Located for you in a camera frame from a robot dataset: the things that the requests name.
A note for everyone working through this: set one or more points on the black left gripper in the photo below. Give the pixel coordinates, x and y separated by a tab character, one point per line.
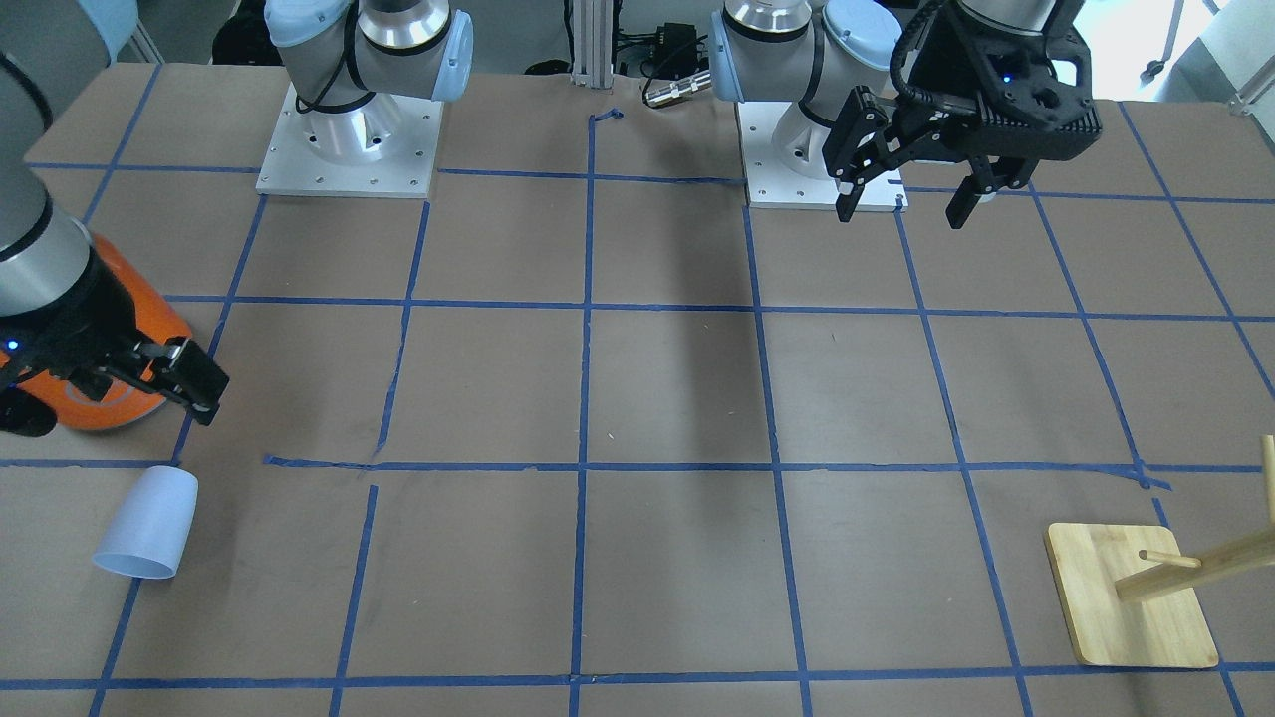
947	62

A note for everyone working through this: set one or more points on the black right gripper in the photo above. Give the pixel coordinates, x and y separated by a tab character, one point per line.
62	317

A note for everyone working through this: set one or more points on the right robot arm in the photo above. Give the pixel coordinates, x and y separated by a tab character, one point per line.
340	54

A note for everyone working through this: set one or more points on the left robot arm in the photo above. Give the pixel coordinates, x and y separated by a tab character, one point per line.
790	51

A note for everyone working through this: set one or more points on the wooden cup rack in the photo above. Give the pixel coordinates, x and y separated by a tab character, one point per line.
1128	592

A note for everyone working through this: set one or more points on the orange round container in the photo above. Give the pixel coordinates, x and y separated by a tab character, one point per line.
43	265

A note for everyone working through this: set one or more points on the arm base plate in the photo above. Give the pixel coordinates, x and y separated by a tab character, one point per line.
386	149
782	151

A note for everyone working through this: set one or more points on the silver cable connector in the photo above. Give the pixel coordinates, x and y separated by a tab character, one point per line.
677	91

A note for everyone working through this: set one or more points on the aluminium frame post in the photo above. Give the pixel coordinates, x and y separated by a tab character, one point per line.
592	27

